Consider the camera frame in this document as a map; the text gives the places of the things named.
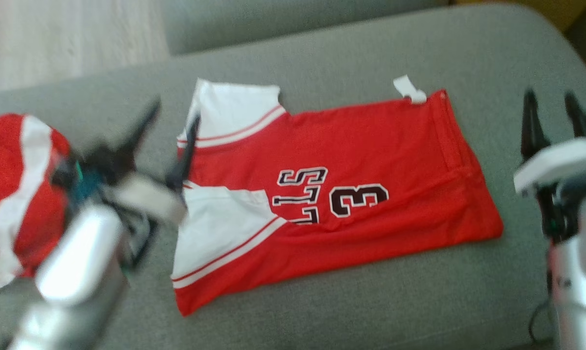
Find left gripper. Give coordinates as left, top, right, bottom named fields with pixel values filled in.
left=99, top=99, right=201, bottom=228

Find yellow sofa backrest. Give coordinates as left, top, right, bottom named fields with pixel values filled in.
left=456, top=0, right=586, bottom=32

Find large grey sofa cushion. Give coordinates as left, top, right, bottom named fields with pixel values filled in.
left=0, top=4, right=586, bottom=350

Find grey sofa seat cushion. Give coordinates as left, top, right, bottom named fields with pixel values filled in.
left=159, top=0, right=451, bottom=55

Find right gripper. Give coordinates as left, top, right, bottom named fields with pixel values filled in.
left=513, top=89, right=586, bottom=244

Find red shorts with white stripe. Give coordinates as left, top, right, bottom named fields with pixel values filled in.
left=0, top=113, right=72, bottom=291

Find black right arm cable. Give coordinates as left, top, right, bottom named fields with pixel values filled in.
left=529, top=297, right=555, bottom=343

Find red basketball jersey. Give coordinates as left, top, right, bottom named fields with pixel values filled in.
left=171, top=74, right=504, bottom=316

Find left camera cable teal plug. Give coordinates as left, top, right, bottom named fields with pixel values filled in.
left=72, top=163, right=104, bottom=202

